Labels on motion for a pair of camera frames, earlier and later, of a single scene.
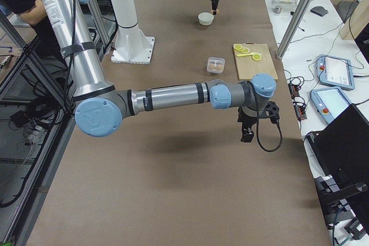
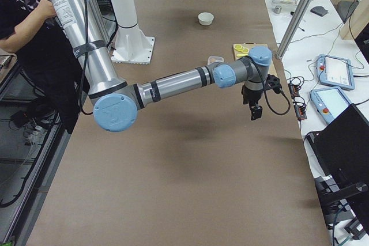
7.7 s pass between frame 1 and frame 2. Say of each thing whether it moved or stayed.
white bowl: stayed
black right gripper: moved
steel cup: stayed
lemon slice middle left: stayed
